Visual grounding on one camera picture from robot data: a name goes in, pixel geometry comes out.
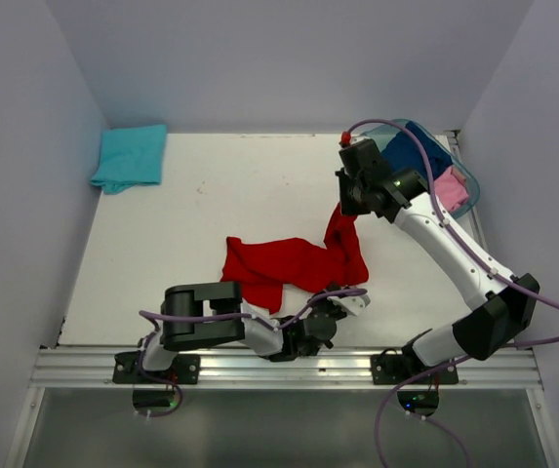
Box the red t shirt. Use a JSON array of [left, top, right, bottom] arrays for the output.
[[220, 207, 369, 314]]

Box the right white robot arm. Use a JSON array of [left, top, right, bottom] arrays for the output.
[[336, 139, 539, 383]]

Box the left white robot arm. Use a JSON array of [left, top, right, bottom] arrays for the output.
[[135, 282, 370, 383]]

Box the navy blue t shirt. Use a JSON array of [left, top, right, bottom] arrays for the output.
[[379, 121, 454, 182]]

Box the teal plastic basket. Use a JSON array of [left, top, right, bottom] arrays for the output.
[[361, 119, 480, 218]]

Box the pink t shirt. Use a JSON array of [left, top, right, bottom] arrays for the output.
[[434, 166, 469, 213]]

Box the folded teal t shirt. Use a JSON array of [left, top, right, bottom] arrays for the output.
[[90, 125, 168, 195]]

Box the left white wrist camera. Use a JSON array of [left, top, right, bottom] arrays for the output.
[[330, 292, 371, 317]]

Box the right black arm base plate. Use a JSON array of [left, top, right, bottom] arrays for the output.
[[370, 348, 459, 385]]

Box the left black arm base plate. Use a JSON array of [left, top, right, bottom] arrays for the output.
[[111, 353, 201, 386]]

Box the aluminium mounting rail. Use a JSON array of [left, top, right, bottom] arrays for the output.
[[28, 346, 542, 390]]

